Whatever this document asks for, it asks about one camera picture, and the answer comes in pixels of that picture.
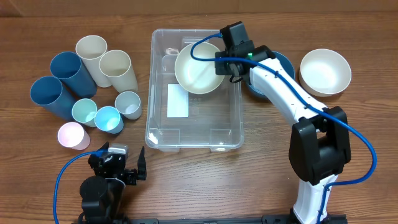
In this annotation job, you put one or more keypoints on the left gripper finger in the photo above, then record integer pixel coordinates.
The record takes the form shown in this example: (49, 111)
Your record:
(141, 165)
(104, 148)

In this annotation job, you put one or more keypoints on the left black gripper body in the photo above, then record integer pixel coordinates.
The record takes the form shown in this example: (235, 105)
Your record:
(130, 178)

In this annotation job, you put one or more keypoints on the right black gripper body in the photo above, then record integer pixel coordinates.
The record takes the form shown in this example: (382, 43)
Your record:
(221, 68)

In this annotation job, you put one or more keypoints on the pink small cup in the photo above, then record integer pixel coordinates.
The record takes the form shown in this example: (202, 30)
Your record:
(73, 135)

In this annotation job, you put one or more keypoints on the dark blue bowl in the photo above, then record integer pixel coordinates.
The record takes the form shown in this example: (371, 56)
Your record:
(286, 65)

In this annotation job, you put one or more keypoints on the cream bowl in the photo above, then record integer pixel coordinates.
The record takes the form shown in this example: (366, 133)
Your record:
(195, 76)
(324, 73)

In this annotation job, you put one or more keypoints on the dark blue tall cup front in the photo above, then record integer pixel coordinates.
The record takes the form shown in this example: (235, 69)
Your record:
(50, 93)

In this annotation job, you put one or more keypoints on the dark blue tall cup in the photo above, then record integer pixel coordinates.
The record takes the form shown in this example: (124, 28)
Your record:
(71, 71)
(50, 93)

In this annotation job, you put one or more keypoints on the cream tall cup front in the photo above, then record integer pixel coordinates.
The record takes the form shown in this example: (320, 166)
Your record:
(117, 67)

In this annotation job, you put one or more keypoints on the cream tall cup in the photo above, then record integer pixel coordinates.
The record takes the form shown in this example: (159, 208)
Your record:
(90, 49)
(117, 67)

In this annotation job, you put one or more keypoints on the dark blue tall cup back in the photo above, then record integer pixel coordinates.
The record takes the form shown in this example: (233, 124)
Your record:
(71, 71)

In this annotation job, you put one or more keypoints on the cream tall cup back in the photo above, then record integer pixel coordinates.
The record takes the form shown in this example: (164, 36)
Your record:
(90, 49)

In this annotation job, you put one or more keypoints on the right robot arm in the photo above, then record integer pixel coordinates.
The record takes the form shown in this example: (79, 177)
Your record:
(319, 142)

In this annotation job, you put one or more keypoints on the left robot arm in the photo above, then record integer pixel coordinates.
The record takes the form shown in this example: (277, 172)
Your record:
(102, 193)

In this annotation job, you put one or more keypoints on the clear plastic storage container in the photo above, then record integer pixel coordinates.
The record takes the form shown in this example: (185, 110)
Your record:
(215, 119)

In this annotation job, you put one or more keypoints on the white label in container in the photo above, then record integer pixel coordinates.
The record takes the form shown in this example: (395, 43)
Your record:
(177, 101)

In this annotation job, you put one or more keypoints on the light blue small cup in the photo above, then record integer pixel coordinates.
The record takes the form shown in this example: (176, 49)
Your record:
(108, 119)

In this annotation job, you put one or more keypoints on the mint green small cup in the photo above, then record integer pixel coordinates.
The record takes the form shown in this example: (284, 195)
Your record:
(84, 112)

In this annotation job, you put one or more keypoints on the grey small cup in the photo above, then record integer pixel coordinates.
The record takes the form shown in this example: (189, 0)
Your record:
(129, 104)

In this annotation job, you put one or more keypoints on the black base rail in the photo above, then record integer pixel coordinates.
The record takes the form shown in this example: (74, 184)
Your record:
(266, 219)

